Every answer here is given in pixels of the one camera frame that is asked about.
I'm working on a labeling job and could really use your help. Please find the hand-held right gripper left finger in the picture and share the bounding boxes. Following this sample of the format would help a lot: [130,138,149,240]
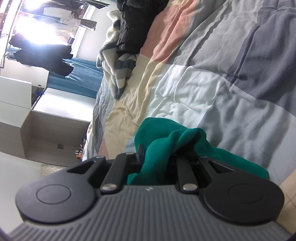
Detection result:
[67,144,146,194]

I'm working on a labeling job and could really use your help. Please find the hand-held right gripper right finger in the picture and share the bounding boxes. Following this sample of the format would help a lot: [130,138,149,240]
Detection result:
[172,151,235,193]

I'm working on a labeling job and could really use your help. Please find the green hoodie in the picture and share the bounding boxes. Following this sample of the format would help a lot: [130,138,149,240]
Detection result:
[126,118,270,186]

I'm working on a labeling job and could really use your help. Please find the bedside bottles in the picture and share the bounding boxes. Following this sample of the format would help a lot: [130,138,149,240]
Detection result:
[74,138,87,159]

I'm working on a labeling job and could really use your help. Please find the quilted headboard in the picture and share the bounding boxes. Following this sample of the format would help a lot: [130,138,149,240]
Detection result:
[40,163,69,178]

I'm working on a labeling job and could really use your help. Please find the white wardrobe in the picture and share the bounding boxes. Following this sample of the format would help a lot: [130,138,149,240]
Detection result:
[31,88,97,122]

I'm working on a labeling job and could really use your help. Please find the blue striped cloth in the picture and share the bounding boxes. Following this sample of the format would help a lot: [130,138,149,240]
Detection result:
[65,62,105,93]

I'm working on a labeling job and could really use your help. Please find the white grey fleece blanket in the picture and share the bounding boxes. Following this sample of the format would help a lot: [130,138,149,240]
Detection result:
[97,10,139,100]

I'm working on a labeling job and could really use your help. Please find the patchwork quilt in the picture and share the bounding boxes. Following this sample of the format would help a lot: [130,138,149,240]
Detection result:
[82,0,296,179]

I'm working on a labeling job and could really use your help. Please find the blue curtain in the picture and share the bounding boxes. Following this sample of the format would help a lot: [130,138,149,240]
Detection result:
[47,58,103,99]

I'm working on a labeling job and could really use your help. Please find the black hanging jacket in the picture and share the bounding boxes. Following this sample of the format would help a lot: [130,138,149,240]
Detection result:
[9,32,75,76]

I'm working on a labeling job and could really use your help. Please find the black puffer jacket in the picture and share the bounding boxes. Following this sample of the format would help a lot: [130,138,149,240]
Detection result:
[116,0,171,56]

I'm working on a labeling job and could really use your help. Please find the striped hanging socks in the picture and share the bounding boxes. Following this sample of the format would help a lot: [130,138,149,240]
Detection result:
[79,20,97,31]

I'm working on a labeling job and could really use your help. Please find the beige hanging garment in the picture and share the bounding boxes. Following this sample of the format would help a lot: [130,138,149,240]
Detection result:
[43,7,80,25]

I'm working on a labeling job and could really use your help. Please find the white wall cabinet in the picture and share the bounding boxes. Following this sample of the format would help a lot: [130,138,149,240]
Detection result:
[0,76,44,126]

